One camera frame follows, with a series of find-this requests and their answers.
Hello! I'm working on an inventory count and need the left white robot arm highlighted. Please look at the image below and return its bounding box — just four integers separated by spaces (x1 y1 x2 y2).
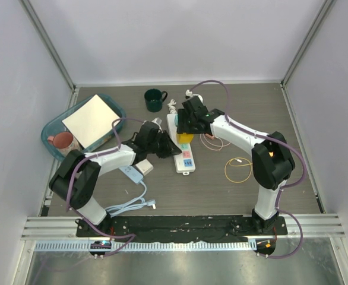
49 121 182 237

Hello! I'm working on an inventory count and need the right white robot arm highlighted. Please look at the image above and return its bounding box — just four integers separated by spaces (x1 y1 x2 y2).
177 96 295 235

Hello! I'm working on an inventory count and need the white square board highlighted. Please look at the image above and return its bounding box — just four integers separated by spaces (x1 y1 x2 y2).
62 95 120 150

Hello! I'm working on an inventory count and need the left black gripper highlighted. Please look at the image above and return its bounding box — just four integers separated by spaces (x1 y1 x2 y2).
147 131 182 159

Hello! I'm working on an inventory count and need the white power strip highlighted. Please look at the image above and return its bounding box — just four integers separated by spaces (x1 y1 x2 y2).
166 114 195 176

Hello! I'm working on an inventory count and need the pink mug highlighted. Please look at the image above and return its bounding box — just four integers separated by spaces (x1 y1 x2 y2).
47 131 81 157

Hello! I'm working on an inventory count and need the yellow cube socket adapter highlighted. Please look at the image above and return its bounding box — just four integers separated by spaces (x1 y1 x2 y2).
176 133 194 144

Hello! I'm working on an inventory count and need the white usb charger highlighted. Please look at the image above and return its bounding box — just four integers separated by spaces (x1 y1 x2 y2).
135 159 154 176

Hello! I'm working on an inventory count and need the pink thin cable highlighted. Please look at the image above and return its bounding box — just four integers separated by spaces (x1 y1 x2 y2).
200 134 232 152

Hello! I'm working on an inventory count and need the pink charger plug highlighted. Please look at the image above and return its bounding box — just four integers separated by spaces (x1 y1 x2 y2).
205 134 215 140

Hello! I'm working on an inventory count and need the light blue power cord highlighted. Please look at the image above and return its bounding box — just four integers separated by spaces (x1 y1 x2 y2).
105 180 157 219

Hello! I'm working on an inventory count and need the dark green mug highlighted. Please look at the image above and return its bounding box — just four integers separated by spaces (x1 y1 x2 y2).
144 88 168 113

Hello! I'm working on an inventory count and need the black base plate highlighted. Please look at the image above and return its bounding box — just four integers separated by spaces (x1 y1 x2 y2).
75 214 288 242

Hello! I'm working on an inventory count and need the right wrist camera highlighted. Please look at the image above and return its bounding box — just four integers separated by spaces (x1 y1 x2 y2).
185 90 203 103

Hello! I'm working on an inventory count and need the yellow thin cable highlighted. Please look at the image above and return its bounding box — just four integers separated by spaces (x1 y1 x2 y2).
223 157 254 183

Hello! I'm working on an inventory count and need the light blue power strip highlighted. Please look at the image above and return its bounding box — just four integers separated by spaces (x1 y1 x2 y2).
119 166 144 184

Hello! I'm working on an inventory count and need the teal plastic tray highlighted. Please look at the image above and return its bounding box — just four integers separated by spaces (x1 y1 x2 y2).
41 93 126 161

